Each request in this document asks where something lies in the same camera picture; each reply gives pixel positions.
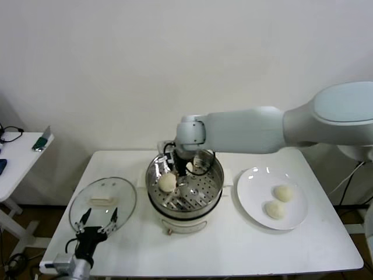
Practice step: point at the white steamed baozi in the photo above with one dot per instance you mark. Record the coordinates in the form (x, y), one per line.
(274, 210)
(190, 167)
(166, 183)
(284, 193)

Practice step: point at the dark blue object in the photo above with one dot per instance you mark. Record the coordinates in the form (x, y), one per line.
(2, 167)

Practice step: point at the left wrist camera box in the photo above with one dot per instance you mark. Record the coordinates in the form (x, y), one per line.
(64, 262)

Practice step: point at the smartphone on stand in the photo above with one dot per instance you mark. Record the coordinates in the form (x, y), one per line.
(40, 143)

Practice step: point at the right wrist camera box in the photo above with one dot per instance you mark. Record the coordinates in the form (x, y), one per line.
(166, 156)

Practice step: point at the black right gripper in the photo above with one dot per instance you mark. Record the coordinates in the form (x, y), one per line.
(181, 164)

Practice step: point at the perforated steel steamer basket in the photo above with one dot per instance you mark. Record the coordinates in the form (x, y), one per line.
(204, 189)

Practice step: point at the white round plate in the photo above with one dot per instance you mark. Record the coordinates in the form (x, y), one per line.
(253, 186)

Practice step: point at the white side table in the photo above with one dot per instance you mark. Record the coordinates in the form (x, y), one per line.
(20, 151)

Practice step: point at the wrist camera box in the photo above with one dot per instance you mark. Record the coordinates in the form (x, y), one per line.
(64, 262)
(166, 156)

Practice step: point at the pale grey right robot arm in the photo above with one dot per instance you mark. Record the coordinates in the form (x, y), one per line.
(247, 131)

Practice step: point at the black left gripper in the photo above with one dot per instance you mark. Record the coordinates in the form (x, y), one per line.
(87, 239)

